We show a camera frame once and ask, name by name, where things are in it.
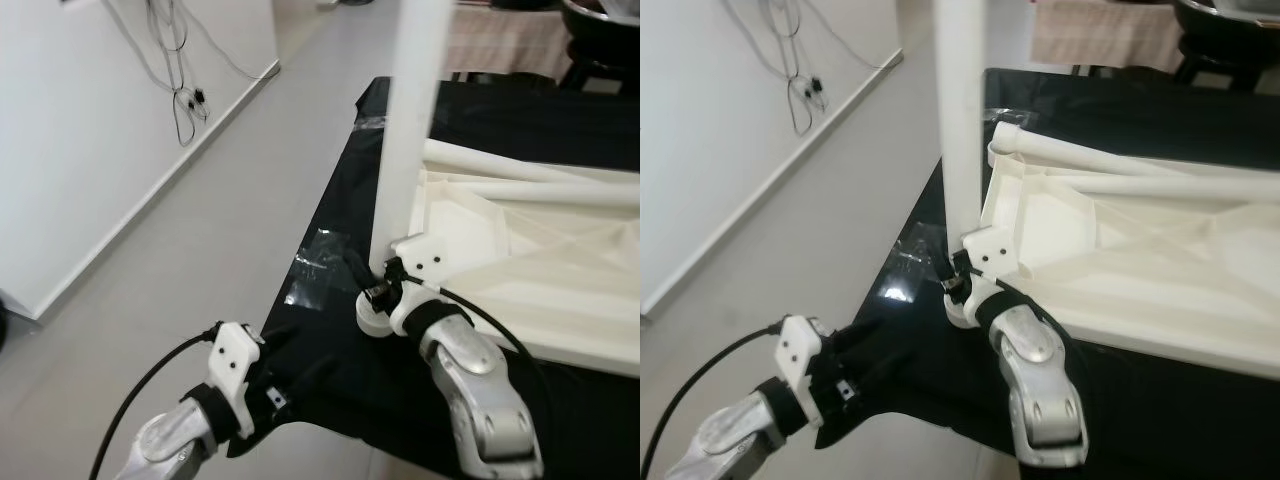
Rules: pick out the clear tape strip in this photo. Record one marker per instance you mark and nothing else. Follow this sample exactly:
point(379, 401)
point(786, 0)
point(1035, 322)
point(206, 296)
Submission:
point(315, 265)
point(912, 262)

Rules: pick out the white plastic table leg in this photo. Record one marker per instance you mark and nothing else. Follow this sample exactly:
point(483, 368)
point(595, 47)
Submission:
point(1090, 150)
point(962, 110)
point(410, 120)
point(490, 160)
point(1180, 186)
point(560, 192)

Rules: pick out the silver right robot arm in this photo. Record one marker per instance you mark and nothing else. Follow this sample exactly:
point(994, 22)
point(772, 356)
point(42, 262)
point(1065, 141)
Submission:
point(1040, 390)
point(480, 400)

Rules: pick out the cream plastic table top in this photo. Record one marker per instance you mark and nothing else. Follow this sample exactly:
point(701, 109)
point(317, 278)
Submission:
point(1180, 280)
point(560, 290)

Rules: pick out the beige cloth covered side table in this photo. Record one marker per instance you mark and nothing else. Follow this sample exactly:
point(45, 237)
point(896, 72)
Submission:
point(1100, 35)
point(510, 45)

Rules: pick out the black round stool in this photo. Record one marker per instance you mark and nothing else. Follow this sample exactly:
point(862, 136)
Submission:
point(600, 72)
point(1220, 68)

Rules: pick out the black tablecloth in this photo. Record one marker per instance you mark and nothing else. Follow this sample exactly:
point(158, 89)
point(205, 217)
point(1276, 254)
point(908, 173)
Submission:
point(1100, 100)
point(520, 110)

